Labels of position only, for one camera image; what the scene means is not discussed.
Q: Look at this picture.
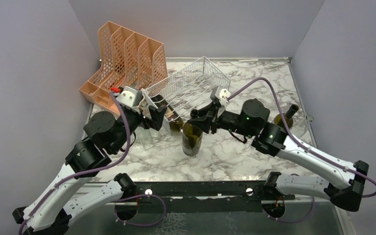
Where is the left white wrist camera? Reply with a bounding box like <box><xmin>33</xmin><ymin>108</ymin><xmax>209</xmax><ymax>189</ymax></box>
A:
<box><xmin>110</xmin><ymin>86</ymin><xmax>143</xmax><ymax>113</ymax></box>

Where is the black metal base rail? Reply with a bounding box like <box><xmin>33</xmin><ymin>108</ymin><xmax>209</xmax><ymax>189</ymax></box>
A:
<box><xmin>114</xmin><ymin>180</ymin><xmax>295</xmax><ymax>215</ymax></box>

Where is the purple cable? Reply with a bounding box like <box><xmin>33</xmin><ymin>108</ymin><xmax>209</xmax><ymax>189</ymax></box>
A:
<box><xmin>18</xmin><ymin>91</ymin><xmax>132</xmax><ymax>235</ymax></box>
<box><xmin>227</xmin><ymin>77</ymin><xmax>376</xmax><ymax>198</ymax></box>

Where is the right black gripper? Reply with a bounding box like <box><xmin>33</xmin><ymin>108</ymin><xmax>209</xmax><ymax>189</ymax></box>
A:
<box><xmin>188</xmin><ymin>101</ymin><xmax>255</xmax><ymax>138</ymax></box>

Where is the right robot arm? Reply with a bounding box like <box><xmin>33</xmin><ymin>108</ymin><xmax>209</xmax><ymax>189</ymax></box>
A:
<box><xmin>188</xmin><ymin>99</ymin><xmax>369</xmax><ymax>212</ymax></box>

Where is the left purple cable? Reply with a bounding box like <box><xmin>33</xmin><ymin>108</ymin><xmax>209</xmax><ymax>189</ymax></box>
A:
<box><xmin>18</xmin><ymin>91</ymin><xmax>132</xmax><ymax>235</ymax></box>

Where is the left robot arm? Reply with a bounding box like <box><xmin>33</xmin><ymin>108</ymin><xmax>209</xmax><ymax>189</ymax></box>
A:
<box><xmin>12</xmin><ymin>106</ymin><xmax>166</xmax><ymax>235</ymax></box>

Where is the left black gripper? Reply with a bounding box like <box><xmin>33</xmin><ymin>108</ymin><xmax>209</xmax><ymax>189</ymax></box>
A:
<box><xmin>111</xmin><ymin>105</ymin><xmax>168</xmax><ymax>153</ymax></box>

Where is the orange plastic file organizer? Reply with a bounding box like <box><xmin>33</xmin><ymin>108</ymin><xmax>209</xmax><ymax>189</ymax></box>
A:
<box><xmin>79</xmin><ymin>21</ymin><xmax>168</xmax><ymax>115</ymax></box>

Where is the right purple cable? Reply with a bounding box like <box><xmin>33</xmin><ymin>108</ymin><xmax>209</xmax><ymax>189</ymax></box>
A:
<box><xmin>227</xmin><ymin>77</ymin><xmax>376</xmax><ymax>198</ymax></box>

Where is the green wine bottle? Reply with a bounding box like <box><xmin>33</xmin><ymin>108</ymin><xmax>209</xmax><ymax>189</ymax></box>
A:
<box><xmin>273</xmin><ymin>104</ymin><xmax>299</xmax><ymax>129</ymax></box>
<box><xmin>182</xmin><ymin>122</ymin><xmax>203</xmax><ymax>156</ymax></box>
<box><xmin>151</xmin><ymin>94</ymin><xmax>184</xmax><ymax>132</ymax></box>

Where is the white wire wine rack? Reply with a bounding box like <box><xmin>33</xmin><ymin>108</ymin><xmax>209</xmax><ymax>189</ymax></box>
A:
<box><xmin>142</xmin><ymin>56</ymin><xmax>231</xmax><ymax>131</ymax></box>

